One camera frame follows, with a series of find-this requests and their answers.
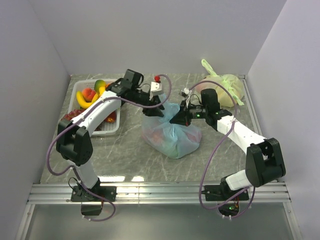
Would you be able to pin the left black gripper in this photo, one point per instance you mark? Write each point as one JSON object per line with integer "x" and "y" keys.
{"x": 154, "y": 111}

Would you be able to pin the blue printed plastic bag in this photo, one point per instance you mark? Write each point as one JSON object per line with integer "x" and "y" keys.
{"x": 173, "y": 140}

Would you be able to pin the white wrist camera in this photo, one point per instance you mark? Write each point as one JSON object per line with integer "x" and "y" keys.
{"x": 185, "y": 93}
{"x": 156, "y": 87}

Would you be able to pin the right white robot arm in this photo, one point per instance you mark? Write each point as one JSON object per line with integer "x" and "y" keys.
{"x": 264, "y": 159}

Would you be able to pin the aluminium mounting rail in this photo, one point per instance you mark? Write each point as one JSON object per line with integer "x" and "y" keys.
{"x": 151, "y": 193}

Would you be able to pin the light purple grape bunch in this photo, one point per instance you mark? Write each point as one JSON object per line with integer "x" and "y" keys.
{"x": 74, "y": 113}

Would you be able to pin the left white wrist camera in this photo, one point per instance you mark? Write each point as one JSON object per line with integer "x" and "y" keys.
{"x": 156, "y": 87}

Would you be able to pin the orange red fake peach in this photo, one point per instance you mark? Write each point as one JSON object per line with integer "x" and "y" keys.
{"x": 88, "y": 94}

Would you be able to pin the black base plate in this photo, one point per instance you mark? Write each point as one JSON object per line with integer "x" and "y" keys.
{"x": 217, "y": 193}
{"x": 93, "y": 199}

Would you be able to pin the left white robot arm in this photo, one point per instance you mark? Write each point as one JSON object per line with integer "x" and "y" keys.
{"x": 74, "y": 136}

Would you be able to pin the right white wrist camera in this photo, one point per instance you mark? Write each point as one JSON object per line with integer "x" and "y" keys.
{"x": 185, "y": 93}

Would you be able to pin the green yellow mango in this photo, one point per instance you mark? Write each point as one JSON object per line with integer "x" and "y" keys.
{"x": 98, "y": 84}

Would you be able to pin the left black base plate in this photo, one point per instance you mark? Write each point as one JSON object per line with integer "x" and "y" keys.
{"x": 93, "y": 199}

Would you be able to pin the white plastic fruit basket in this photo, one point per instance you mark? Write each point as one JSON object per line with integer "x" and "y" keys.
{"x": 105, "y": 128}

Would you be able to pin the small red fake apple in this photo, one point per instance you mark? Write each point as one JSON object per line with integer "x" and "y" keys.
{"x": 111, "y": 118}

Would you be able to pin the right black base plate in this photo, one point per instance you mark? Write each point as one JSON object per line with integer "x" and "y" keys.
{"x": 217, "y": 193}

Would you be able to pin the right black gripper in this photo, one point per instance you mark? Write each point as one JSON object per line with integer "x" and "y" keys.
{"x": 183, "y": 117}

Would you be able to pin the yellow banana bunch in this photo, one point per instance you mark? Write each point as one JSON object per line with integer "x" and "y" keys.
{"x": 101, "y": 90}

